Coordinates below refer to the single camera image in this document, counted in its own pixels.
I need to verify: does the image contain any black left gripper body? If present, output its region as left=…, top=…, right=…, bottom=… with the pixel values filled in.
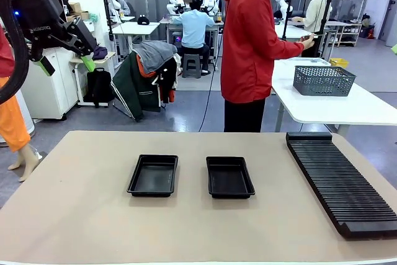
left=11, top=0, right=68, bottom=51

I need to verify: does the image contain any black rectangular ESD tray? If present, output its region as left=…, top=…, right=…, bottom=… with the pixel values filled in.
left=126, top=154, right=179, bottom=198
left=205, top=156, right=256, bottom=199

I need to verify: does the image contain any red-sleeved right forearm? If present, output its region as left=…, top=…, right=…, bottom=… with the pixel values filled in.
left=273, top=40, right=305, bottom=61

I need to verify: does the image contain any purple cloth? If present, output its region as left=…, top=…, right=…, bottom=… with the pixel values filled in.
left=92, top=45, right=109, bottom=60

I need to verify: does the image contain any white cabinet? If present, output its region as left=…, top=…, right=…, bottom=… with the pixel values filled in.
left=20, top=46, right=79, bottom=120

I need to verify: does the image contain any small white desk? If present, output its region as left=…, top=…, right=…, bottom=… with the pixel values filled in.
left=69, top=50, right=117, bottom=107

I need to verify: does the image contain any black tripod stand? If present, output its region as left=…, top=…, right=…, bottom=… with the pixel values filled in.
left=318, top=0, right=335, bottom=58
left=100, top=0, right=115, bottom=42
left=280, top=0, right=296, bottom=42

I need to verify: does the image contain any black backpack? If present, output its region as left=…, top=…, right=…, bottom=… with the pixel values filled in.
left=85, top=68, right=114, bottom=109

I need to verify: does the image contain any white work table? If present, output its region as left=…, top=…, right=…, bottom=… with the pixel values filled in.
left=111, top=21, right=161, bottom=53
left=274, top=19, right=323, bottom=58

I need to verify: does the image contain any mannequin with orange trousers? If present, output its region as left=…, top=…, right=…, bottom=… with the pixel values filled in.
left=0, top=25, right=40, bottom=182

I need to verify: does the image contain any dark green jacket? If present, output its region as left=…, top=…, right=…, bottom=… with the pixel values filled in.
left=110, top=50, right=163, bottom=122

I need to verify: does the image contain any grey hoodie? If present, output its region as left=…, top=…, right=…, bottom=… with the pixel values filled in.
left=133, top=40, right=179, bottom=77

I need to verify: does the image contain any grey work desk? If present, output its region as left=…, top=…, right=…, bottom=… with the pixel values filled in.
left=159, top=18, right=225, bottom=61

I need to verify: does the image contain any black jacket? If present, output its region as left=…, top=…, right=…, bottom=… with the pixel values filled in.
left=153, top=56, right=178, bottom=104

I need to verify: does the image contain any seated person light blue shirt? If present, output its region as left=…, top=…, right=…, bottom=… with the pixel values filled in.
left=172, top=0, right=216, bottom=76

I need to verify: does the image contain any grey plastic stool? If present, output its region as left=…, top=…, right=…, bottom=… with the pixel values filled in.
left=181, top=53, right=203, bottom=79

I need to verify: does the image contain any person in red jacket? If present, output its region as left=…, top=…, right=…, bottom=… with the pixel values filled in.
left=219, top=0, right=314, bottom=133

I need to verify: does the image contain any clear plastic tray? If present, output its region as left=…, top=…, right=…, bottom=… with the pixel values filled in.
left=287, top=56, right=331, bottom=67

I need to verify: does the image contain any person beige sweater black cap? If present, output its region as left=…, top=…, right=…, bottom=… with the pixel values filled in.
left=291, top=0, right=334, bottom=58

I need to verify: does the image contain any grey plastic lattice basket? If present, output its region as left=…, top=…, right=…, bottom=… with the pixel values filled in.
left=293, top=65, right=357, bottom=97

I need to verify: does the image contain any yellow plastic bin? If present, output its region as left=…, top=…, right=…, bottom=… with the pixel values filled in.
left=329, top=58, right=350, bottom=69

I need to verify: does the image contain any wooden shelf unit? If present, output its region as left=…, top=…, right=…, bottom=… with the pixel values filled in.
left=334, top=21, right=363, bottom=47

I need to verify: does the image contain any black slotted board rack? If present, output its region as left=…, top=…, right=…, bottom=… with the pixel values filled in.
left=285, top=131, right=397, bottom=240

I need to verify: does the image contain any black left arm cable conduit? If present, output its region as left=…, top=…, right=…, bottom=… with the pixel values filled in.
left=0, top=0, right=31, bottom=105

